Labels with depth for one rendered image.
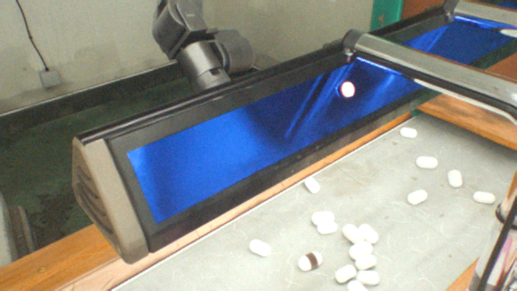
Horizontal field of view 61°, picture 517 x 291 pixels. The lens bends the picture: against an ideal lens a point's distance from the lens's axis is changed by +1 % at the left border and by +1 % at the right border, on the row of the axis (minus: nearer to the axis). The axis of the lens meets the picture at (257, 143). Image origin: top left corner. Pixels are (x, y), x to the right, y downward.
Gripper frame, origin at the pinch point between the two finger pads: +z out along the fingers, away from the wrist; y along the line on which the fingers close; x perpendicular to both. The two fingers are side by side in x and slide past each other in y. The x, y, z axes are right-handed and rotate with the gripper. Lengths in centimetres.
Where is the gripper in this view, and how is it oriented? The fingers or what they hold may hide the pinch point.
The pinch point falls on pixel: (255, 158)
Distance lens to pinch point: 66.2
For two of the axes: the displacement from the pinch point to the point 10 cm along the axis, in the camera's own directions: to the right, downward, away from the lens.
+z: 5.1, 8.6, -1.1
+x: -4.1, 3.6, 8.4
